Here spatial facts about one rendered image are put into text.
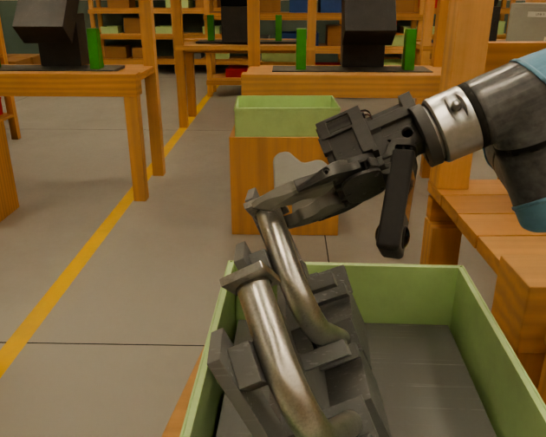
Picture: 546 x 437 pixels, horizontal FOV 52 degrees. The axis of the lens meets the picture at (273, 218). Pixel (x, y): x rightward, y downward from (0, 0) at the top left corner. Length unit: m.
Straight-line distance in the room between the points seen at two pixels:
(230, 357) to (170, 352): 1.98
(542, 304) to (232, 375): 0.80
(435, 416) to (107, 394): 1.61
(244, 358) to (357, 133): 0.28
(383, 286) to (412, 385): 0.19
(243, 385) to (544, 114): 0.41
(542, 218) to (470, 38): 0.97
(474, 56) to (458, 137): 0.99
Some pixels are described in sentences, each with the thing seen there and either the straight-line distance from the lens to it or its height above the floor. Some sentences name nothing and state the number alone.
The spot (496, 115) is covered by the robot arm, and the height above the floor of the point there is 1.29.
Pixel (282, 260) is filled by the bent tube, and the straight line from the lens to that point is 0.61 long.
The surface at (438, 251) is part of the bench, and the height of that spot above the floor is 0.69.
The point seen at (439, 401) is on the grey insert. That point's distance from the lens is 0.90.
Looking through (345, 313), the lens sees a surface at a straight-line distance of 0.92.
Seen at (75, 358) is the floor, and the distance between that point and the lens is 2.51.
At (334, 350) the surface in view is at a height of 1.01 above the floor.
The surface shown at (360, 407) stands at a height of 0.96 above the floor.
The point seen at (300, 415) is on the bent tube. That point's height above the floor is 1.09.
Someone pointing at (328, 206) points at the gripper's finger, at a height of 1.17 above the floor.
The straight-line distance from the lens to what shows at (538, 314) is 1.18.
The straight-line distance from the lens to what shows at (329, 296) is 0.92.
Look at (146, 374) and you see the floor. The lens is 2.35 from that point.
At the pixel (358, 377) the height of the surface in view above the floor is 0.93.
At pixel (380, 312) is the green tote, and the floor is 0.87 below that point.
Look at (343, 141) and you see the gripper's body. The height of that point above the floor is 1.25.
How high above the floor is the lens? 1.40
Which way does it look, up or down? 22 degrees down
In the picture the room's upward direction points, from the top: straight up
